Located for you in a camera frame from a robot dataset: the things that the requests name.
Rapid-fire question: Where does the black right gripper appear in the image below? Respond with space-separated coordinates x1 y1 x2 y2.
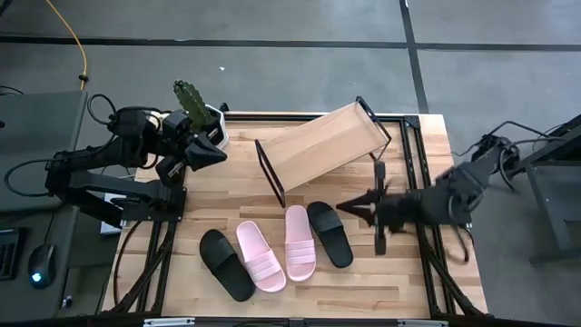
336 159 426 256

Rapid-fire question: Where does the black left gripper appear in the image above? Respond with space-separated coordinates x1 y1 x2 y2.
155 123 228 187

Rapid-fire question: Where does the black rubber slide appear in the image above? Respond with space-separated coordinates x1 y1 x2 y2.
306 201 354 269
199 228 256 302

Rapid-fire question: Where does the pink rubber slide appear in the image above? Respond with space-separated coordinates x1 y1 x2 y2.
235 220 288 293
284 204 318 283

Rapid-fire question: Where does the wooden shelf with black frame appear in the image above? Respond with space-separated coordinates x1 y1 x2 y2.
253 95 394 209

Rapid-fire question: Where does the green cactus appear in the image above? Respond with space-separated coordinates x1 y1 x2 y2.
172 80 212 131

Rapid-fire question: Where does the white paper sheet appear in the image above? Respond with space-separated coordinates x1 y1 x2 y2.
100 193 129 236

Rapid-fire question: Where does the grey side desk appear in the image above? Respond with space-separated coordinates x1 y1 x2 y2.
0 90 122 323

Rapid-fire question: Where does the black computer mouse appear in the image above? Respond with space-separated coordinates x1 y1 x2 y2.
27 243 58 290

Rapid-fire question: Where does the black keyboard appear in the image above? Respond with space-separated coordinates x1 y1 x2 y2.
0 226 24 281

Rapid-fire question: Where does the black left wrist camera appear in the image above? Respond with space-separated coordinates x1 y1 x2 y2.
162 110 192 143

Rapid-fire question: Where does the black aluminium table frame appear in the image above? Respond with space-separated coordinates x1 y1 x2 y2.
103 111 487 319

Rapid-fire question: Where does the silver metal bracket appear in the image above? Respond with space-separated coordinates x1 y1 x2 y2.
398 319 448 327
143 317 196 327

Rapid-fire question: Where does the yellow cable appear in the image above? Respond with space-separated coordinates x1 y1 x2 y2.
44 0 89 91

